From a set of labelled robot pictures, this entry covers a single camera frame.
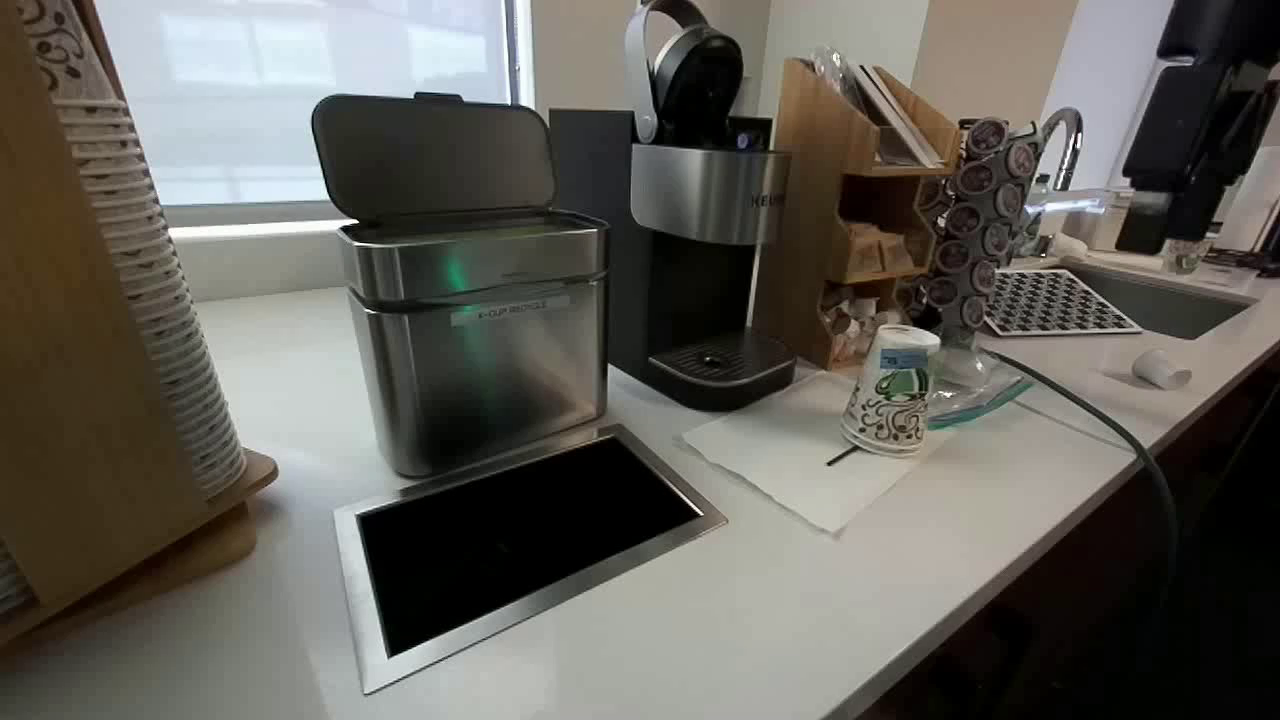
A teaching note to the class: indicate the bright window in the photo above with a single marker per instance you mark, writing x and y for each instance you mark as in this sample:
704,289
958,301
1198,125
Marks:
307,93

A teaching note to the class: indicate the wooden cup dispenser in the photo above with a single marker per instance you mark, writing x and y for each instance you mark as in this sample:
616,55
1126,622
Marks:
82,401

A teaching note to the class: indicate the chrome faucet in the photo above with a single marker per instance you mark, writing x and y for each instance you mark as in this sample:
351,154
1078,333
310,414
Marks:
1073,132

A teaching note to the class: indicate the black silver coffee machine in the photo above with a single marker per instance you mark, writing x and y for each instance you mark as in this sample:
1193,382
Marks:
701,201

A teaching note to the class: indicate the steel framed counter opening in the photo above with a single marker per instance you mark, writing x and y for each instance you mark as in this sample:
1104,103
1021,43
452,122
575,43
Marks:
521,535

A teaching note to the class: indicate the paper packets stack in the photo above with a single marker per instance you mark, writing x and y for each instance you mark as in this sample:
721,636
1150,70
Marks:
886,107

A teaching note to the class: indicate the small white cylinder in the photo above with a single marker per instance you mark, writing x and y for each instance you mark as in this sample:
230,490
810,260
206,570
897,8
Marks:
1161,368

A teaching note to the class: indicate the clear zip plastic bag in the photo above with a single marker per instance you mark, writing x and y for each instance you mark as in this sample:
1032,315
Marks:
981,395

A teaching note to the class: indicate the small black stick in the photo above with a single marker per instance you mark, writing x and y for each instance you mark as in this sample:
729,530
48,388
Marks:
847,459

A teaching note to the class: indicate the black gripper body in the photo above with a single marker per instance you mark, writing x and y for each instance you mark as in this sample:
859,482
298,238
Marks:
1185,147

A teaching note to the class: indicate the white paper napkin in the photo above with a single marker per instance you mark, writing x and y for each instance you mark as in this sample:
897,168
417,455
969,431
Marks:
781,460

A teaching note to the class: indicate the wooden knife block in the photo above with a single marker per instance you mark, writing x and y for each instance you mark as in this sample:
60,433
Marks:
804,174

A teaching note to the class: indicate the stainless steel trash bin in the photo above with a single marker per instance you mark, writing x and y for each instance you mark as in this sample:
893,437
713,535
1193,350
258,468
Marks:
473,361

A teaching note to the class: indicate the steel sink basin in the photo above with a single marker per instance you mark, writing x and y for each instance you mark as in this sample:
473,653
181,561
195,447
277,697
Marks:
1175,304

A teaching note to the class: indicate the tall paper cup stack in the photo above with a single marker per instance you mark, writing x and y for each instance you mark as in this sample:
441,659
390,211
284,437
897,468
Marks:
161,304

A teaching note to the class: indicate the dark counter base cabinet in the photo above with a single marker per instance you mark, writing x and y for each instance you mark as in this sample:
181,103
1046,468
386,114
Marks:
1065,642

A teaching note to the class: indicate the printed paper coffee cups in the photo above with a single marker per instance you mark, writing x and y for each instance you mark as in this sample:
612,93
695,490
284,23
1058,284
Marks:
889,395

